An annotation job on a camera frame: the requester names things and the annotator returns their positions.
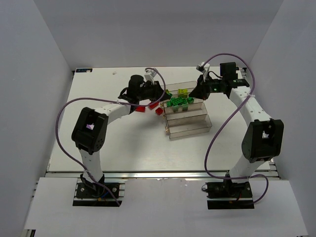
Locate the blue label sticker left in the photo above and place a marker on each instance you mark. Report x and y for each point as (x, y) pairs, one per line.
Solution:
(84, 70)

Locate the lime green long lego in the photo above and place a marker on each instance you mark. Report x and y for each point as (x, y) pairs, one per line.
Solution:
(183, 92)

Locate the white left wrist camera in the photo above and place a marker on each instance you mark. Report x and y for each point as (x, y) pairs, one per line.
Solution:
(149, 75)

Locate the green tall lego block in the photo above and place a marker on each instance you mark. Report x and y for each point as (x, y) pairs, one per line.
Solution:
(190, 100)

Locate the clear bin farthest back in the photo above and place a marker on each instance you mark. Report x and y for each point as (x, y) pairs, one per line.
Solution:
(173, 88)

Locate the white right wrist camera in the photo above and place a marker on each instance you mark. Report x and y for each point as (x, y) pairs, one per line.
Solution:
(203, 68)

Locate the clear bin nearest front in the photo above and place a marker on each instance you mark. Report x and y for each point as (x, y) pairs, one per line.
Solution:
(188, 126)

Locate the aluminium table edge rail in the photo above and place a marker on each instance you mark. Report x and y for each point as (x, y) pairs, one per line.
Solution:
(128, 175)

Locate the red small square lego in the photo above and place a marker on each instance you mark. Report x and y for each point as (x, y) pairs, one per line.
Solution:
(159, 111)

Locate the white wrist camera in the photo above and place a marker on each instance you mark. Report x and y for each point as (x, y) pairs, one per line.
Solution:
(149, 75)
(203, 68)

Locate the purple lego piece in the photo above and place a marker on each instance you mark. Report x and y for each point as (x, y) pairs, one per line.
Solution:
(90, 126)

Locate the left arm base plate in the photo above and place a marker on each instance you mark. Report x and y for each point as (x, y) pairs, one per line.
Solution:
(85, 197)

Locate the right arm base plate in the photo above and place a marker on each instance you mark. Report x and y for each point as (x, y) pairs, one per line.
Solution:
(227, 195)

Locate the red long lego brick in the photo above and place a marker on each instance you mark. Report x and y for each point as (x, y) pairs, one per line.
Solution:
(153, 105)

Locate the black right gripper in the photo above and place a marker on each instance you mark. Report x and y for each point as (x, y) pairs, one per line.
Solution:
(204, 86)

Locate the clear bin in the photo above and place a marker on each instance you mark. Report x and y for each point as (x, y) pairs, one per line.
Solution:
(188, 126)
(173, 88)
(198, 109)
(184, 107)

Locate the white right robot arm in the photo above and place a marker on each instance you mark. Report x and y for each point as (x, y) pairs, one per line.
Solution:
(263, 137)

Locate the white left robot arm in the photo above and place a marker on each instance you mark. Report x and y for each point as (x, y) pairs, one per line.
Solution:
(90, 130)

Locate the red lego brick left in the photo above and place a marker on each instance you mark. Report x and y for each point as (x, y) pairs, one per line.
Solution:
(141, 109)

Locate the green lego with slope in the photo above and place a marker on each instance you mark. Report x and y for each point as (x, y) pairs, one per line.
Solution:
(178, 101)

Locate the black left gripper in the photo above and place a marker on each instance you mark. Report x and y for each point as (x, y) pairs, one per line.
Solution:
(155, 90)

